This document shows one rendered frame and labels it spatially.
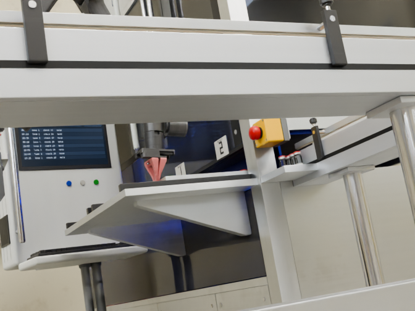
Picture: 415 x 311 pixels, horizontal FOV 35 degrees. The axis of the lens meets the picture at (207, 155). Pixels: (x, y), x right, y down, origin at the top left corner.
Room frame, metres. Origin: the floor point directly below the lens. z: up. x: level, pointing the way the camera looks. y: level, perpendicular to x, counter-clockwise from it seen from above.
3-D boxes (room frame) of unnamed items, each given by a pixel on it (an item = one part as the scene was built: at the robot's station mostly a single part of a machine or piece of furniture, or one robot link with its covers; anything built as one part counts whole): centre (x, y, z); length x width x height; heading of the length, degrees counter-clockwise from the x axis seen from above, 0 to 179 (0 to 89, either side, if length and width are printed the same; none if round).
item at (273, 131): (1.80, -0.19, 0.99); 0.08 x 0.07 x 0.07; 117
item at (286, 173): (1.80, -0.23, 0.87); 0.14 x 0.13 x 0.02; 117
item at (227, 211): (1.86, 0.07, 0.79); 0.34 x 0.03 x 0.13; 117
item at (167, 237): (2.31, 0.29, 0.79); 0.34 x 0.03 x 0.13; 117
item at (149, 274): (2.78, 0.34, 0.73); 1.98 x 0.01 x 0.25; 27
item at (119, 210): (2.09, 0.17, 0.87); 0.70 x 0.48 x 0.02; 27
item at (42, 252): (2.49, 0.53, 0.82); 0.40 x 0.14 x 0.02; 124
